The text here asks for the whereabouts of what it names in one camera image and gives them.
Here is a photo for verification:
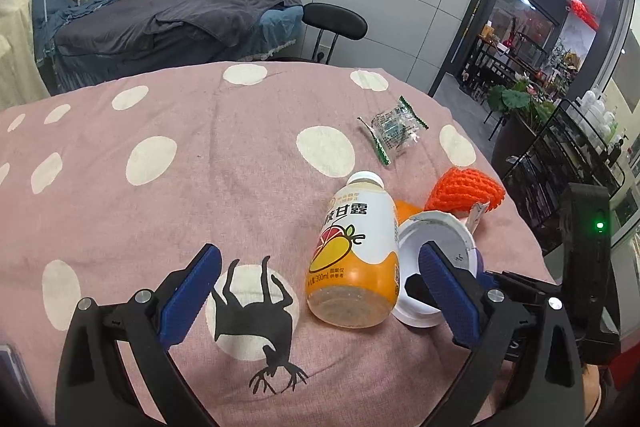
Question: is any grey blanket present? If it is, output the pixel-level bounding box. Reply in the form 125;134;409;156
52;0;303;82

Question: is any black plant pot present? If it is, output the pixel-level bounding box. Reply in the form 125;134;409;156
492;112;541;178

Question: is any red hanging ornament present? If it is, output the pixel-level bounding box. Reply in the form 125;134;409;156
570;0;600;32

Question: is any blue cloth pile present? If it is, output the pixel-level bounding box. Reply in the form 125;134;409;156
27;0;121;68

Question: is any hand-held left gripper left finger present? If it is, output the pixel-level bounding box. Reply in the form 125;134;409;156
55;243;223;427

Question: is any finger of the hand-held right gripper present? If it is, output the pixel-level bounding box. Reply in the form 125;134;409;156
404;274;436;310
475;269;566;310

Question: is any small orange object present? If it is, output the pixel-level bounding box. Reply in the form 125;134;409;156
394;201;425;228

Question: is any cream towel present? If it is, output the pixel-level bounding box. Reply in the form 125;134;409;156
0;0;51;110

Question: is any dark brown pump bottle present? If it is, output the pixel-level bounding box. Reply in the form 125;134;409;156
607;134;629;165

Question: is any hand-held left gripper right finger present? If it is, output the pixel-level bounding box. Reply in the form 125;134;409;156
417;241;587;427

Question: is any green leafy plant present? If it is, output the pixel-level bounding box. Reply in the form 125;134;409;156
487;79;556;132

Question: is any black wire rack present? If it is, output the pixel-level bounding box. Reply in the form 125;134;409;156
500;99;638;258

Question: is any dark door frame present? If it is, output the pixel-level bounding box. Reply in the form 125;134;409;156
427;0;506;98

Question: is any black metal table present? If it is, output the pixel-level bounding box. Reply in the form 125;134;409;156
462;34;546;100

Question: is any white plastic cup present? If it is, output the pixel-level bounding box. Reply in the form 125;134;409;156
392;202;491;328

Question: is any orange and white juice bottle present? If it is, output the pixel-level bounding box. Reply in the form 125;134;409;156
306;171;401;329

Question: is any person's right hand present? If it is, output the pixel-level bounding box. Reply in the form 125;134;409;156
582;364;618;427

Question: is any clear plastic wrapper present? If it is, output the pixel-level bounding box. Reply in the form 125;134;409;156
357;97;430;168

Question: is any black chair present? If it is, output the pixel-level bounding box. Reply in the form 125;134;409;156
272;2;368;65

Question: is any pink white-spotted blanket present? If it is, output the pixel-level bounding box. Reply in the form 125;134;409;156
0;62;558;427

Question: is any orange foam fruit net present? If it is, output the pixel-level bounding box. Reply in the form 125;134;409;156
425;167;507;214

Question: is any large white pump bottle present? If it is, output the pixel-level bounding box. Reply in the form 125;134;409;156
582;90;606;118

